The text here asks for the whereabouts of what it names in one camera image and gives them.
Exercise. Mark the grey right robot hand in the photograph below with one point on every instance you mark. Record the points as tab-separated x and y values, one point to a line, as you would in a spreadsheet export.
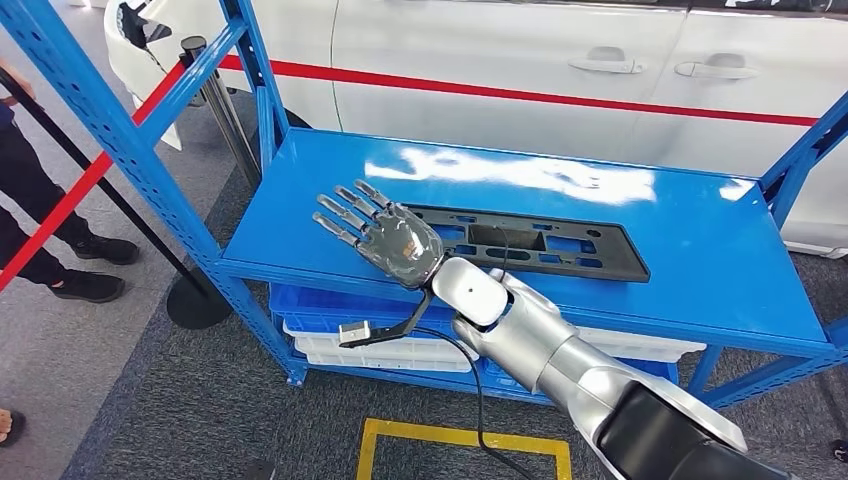
397	245

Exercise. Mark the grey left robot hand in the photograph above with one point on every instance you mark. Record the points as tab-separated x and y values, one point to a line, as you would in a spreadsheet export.
260	472

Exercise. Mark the black plastic frame part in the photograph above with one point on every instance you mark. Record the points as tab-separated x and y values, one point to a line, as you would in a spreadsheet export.
596	258

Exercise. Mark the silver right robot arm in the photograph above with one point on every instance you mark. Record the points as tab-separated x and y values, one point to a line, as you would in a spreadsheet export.
530	331

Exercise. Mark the blue metal shelf rack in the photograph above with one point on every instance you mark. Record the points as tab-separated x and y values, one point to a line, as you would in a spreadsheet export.
696	265

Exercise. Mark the white plastic bin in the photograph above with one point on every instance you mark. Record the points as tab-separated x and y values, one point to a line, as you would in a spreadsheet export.
371	348
371	363
662	344

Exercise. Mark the white car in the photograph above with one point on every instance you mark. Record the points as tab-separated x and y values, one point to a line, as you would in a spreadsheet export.
497	53

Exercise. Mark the person's foot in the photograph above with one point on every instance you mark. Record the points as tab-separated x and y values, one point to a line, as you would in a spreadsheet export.
10	427

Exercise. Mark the red barrier belt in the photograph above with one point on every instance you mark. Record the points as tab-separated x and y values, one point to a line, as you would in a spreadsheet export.
66	201

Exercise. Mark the person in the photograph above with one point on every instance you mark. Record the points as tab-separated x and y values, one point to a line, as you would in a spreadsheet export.
26	172

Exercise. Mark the dark caster wheel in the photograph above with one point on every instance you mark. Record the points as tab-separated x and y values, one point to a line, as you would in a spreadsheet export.
841	450

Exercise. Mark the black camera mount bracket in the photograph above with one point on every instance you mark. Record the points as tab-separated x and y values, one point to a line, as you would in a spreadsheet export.
397	328

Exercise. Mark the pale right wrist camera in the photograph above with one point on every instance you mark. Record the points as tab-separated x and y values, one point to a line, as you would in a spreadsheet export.
354	332

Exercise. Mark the black stanchion post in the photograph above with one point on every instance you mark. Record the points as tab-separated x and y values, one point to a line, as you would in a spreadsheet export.
199	305

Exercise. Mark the chrome stanchion post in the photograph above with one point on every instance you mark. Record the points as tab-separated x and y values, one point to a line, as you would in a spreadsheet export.
225	112

